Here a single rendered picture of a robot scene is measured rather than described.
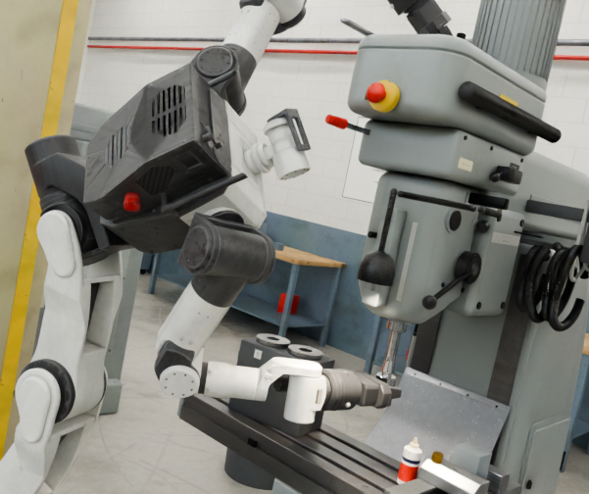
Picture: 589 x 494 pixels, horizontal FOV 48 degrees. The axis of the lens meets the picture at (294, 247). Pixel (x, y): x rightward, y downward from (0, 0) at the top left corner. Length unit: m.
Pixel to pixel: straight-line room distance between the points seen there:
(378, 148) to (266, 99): 6.52
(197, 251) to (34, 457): 0.65
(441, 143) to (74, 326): 0.85
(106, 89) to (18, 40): 7.90
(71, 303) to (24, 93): 1.43
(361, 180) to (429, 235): 5.45
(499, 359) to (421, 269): 0.50
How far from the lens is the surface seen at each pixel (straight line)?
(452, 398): 1.89
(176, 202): 1.24
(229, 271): 1.19
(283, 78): 7.83
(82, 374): 1.54
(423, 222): 1.42
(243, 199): 1.27
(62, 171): 1.49
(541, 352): 1.84
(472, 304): 1.57
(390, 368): 1.55
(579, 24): 6.19
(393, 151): 1.43
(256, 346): 1.73
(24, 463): 1.64
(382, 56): 1.39
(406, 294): 1.43
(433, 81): 1.31
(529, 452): 1.94
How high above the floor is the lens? 1.56
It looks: 5 degrees down
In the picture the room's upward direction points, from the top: 11 degrees clockwise
